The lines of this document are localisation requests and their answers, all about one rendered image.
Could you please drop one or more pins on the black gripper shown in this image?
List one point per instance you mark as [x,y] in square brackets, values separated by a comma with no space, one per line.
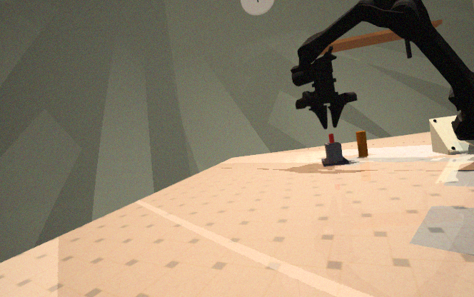
[325,93]

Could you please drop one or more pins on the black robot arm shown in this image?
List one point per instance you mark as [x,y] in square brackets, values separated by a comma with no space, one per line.
[410,20]

